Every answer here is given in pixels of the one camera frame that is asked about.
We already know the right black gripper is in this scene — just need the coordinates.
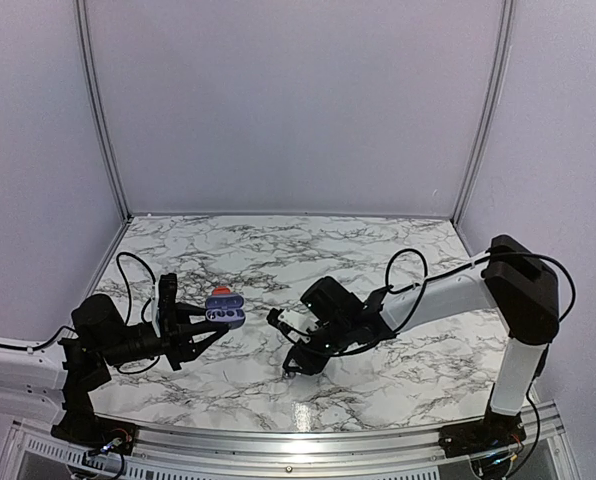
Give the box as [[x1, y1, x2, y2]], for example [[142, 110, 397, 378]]
[[283, 318, 354, 376]]

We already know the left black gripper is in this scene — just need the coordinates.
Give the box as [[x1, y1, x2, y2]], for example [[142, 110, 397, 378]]
[[101, 302, 228, 371]]

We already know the grey blue charging case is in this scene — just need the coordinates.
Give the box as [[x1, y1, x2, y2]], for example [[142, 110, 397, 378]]
[[205, 293, 246, 329]]

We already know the red earbud charging case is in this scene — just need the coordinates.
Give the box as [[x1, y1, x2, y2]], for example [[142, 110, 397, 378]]
[[212, 287, 232, 295]]

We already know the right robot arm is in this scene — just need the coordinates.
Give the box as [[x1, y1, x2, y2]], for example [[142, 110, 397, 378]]
[[282, 235, 574, 448]]

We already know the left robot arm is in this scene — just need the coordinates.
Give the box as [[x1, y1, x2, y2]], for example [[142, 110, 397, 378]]
[[0, 273, 245, 453]]

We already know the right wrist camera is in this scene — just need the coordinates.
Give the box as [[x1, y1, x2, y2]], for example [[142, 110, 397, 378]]
[[266, 308, 312, 343]]

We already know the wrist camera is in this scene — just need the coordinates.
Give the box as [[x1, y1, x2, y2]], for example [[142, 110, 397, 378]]
[[266, 308, 312, 343], [151, 273, 178, 338]]

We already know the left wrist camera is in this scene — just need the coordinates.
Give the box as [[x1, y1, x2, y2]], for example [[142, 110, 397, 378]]
[[151, 273, 178, 338]]

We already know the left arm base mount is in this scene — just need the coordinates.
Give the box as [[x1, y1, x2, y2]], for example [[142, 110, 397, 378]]
[[50, 394, 138, 455]]

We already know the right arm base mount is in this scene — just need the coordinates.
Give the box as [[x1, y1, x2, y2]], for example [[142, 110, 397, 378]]
[[438, 408, 527, 458]]

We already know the front aluminium rail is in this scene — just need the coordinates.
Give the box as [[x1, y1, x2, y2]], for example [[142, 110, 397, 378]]
[[0, 402, 580, 479]]

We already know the left aluminium frame post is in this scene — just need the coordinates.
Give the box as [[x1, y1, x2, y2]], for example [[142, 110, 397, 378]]
[[73, 0, 132, 223]]

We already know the aluminium frame post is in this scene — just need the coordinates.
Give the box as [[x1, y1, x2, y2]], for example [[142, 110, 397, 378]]
[[73, 0, 132, 223], [451, 0, 517, 229]]

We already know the right aluminium frame post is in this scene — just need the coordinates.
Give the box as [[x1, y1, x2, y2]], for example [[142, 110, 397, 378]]
[[451, 0, 517, 229]]

